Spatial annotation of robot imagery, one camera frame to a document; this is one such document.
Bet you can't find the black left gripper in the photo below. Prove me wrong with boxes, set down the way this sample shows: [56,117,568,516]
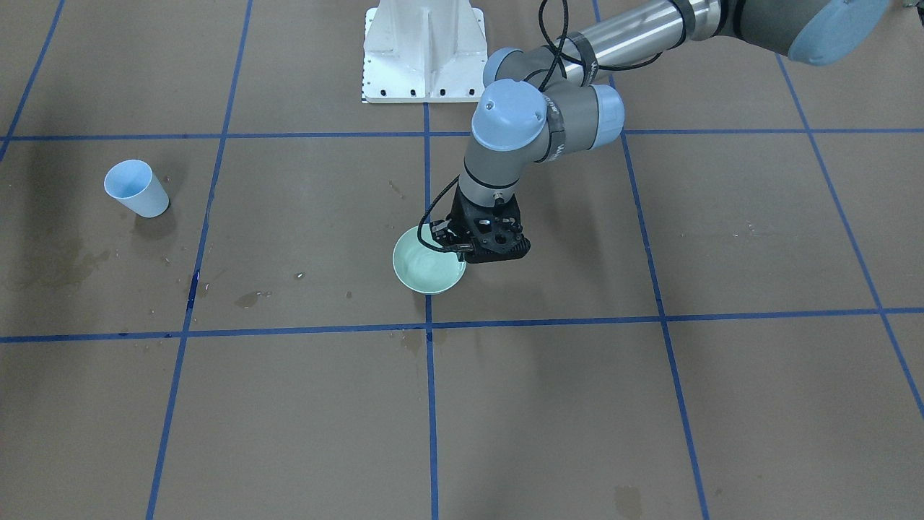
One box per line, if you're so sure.
[430,190,531,264]

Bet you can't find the pale green ceramic bowl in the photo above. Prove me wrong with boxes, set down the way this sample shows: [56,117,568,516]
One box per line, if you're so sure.
[392,227,466,294]

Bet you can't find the light blue plastic cup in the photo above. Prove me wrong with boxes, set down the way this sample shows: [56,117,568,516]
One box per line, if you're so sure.
[103,159,170,218]

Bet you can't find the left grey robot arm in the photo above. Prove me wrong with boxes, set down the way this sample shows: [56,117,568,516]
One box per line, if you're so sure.
[416,1,887,264]

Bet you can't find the brown paper table cover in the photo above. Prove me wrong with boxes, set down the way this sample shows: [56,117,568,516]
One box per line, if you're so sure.
[2,1,922,519]

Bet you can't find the white metal base plate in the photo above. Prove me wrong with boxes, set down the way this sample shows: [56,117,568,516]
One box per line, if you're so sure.
[361,1,488,103]

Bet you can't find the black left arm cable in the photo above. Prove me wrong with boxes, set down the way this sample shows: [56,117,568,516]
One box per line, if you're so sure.
[417,0,661,254]

